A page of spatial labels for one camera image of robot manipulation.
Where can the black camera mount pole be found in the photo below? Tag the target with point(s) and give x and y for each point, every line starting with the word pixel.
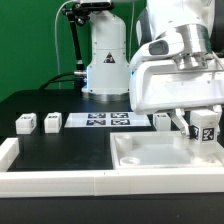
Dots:
pixel 75 18

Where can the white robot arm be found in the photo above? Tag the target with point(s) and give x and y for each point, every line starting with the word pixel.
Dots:
pixel 171 29

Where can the white U-shaped fence wall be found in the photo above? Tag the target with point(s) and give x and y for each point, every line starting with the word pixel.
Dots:
pixel 102 182

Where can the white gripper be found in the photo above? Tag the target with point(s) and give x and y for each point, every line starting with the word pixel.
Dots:
pixel 158 85

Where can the white sheet with fiducial tags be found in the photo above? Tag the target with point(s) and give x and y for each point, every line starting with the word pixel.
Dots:
pixel 106 119

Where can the white square tabletop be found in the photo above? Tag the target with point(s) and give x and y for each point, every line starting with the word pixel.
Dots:
pixel 154 150

